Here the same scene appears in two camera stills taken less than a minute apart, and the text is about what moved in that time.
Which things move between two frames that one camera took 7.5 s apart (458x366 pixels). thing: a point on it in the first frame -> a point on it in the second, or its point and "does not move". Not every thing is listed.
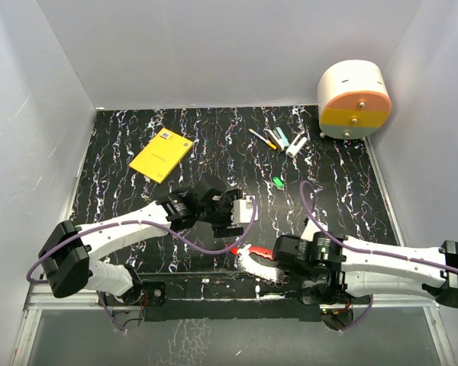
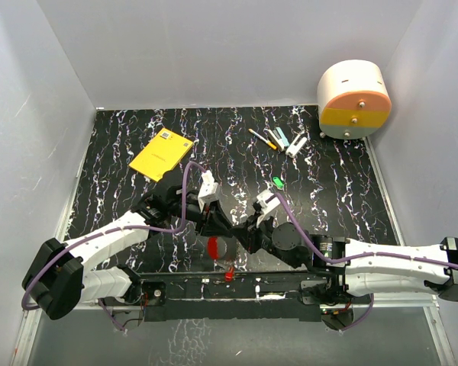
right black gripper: (294, 268) -> (246, 234)
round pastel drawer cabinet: (353, 98) does not move
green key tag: (278, 181) does not move
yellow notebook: (160, 155) does not move
